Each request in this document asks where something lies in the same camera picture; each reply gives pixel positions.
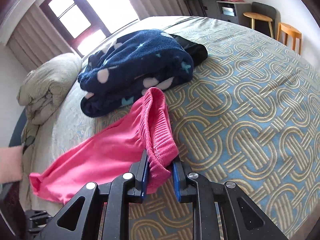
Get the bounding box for navy fleece folded garment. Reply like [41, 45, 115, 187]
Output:
[78, 29, 194, 118]

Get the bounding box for black folded garment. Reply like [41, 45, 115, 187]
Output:
[171, 34, 208, 67]

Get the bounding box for dark grey chair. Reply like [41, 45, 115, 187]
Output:
[252, 2, 277, 37]

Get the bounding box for window with dark frame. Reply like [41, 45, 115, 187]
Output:
[40, 0, 139, 56]

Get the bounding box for pink pants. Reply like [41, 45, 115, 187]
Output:
[29, 87, 178, 204]

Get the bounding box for folded beige duvet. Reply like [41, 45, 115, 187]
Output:
[16, 52, 83, 126]

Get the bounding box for round wooden stool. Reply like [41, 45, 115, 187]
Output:
[243, 12, 274, 38]

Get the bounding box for beige curtain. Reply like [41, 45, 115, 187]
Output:
[8, 5, 73, 72]

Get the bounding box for pink pillow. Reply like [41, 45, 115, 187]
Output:
[0, 145, 23, 184]

